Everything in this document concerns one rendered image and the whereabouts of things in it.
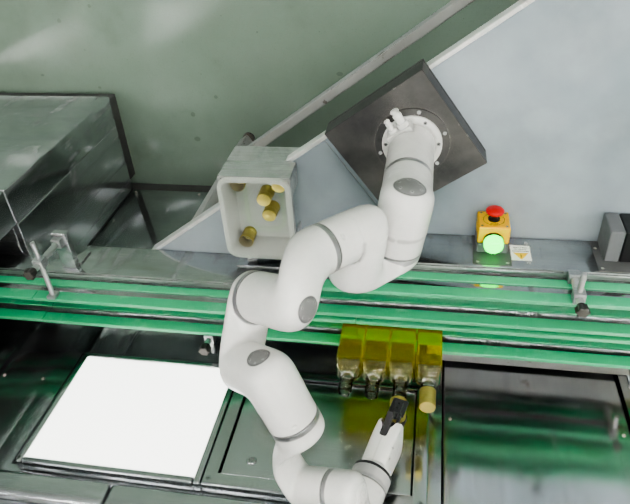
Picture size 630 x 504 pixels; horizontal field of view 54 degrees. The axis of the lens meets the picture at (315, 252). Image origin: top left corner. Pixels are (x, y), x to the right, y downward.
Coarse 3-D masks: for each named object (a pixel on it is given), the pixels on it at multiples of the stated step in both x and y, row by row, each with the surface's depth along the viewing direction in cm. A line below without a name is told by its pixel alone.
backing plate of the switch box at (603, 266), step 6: (594, 246) 142; (594, 252) 140; (600, 252) 140; (600, 258) 138; (600, 264) 136; (606, 264) 136; (612, 264) 136; (618, 264) 136; (624, 264) 136; (600, 270) 135; (606, 270) 135; (612, 270) 134; (618, 270) 134; (624, 270) 134
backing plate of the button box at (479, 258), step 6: (474, 240) 146; (474, 246) 144; (474, 252) 143; (480, 252) 142; (486, 252) 142; (474, 258) 141; (480, 258) 141; (486, 258) 140; (492, 258) 140; (498, 258) 140; (504, 258) 140; (510, 258) 140; (474, 264) 139; (480, 264) 139; (486, 264) 139; (492, 264) 139; (498, 264) 138; (504, 264) 138; (510, 264) 138
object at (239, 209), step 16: (224, 192) 145; (240, 192) 151; (256, 192) 150; (288, 192) 140; (224, 208) 146; (240, 208) 154; (256, 208) 153; (288, 208) 143; (224, 224) 148; (240, 224) 156; (256, 224) 156; (272, 224) 155; (288, 224) 146; (256, 240) 156; (272, 240) 156; (288, 240) 156; (240, 256) 153; (256, 256) 153; (272, 256) 152
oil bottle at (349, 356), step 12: (348, 324) 144; (348, 336) 141; (360, 336) 141; (348, 348) 138; (360, 348) 138; (336, 360) 136; (348, 360) 135; (360, 360) 136; (336, 372) 137; (360, 372) 137
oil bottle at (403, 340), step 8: (392, 328) 143; (400, 328) 142; (408, 328) 142; (392, 336) 140; (400, 336) 140; (408, 336) 140; (392, 344) 138; (400, 344) 138; (408, 344) 138; (392, 352) 136; (400, 352) 136; (408, 352) 136; (392, 360) 134; (400, 360) 134; (408, 360) 134; (392, 368) 133; (400, 368) 133; (408, 368) 132; (392, 376) 134; (408, 376) 133
